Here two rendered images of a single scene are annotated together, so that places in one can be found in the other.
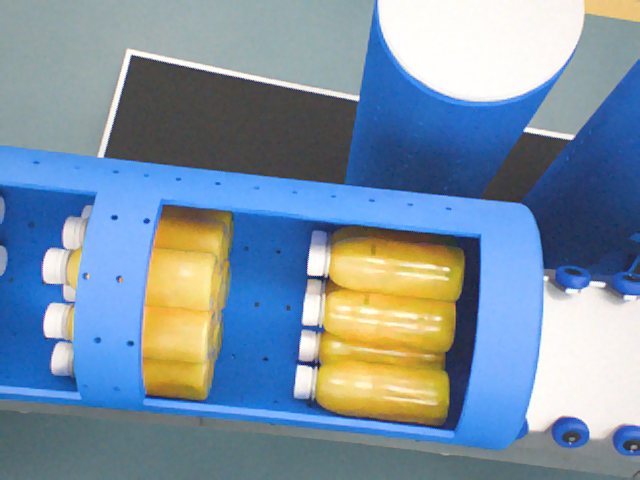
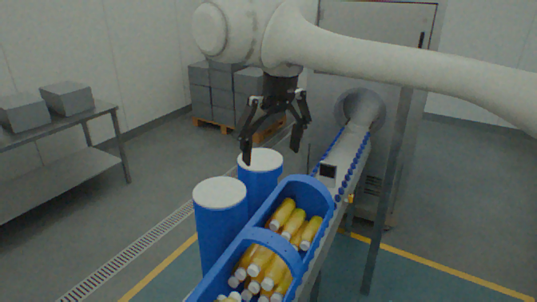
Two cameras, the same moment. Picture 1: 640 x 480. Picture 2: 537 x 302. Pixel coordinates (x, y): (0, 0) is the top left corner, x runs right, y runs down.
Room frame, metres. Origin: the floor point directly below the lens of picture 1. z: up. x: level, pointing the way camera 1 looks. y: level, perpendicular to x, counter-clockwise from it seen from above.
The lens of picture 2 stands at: (-0.20, 0.97, 2.03)
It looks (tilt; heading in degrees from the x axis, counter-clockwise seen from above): 27 degrees down; 297
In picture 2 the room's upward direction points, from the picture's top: straight up
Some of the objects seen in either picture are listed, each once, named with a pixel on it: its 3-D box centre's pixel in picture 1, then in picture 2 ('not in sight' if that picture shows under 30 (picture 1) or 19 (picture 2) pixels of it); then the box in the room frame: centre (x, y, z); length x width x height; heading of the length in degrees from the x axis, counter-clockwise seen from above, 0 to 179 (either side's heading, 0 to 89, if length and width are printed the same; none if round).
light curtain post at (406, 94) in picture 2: not in sight; (385, 196); (-0.11, -0.79, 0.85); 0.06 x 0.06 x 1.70; 1
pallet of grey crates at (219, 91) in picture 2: not in sight; (238, 87); (2.27, -2.95, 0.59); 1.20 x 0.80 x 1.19; 176
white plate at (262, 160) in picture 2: not in sight; (260, 159); (0.63, -0.56, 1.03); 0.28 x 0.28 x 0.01
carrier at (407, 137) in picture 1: (429, 135); (224, 253); (0.66, -0.16, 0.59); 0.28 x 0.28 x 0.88
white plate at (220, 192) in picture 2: (480, 5); (219, 191); (0.66, -0.16, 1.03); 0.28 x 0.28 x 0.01
